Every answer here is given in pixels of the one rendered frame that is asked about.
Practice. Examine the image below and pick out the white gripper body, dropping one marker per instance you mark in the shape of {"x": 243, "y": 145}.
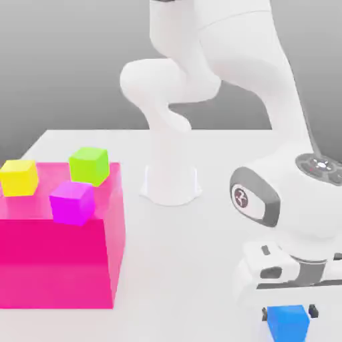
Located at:
{"x": 288, "y": 297}

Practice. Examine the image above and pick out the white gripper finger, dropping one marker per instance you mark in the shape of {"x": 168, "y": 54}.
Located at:
{"x": 313, "y": 311}
{"x": 264, "y": 314}

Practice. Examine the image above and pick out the small blue cube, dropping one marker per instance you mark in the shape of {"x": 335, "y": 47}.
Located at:
{"x": 287, "y": 324}

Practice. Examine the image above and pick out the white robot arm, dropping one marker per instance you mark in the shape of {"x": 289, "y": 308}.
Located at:
{"x": 240, "y": 66}

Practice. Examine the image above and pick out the small magenta cube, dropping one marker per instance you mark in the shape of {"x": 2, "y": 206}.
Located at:
{"x": 70, "y": 204}

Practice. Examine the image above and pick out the small green cube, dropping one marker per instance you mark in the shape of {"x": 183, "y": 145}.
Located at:
{"x": 89, "y": 165}

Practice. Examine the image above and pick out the small yellow cube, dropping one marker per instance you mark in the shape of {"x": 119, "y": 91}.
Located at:
{"x": 18, "y": 179}

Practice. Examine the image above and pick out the large pink box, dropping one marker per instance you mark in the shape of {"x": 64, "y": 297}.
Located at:
{"x": 53, "y": 261}

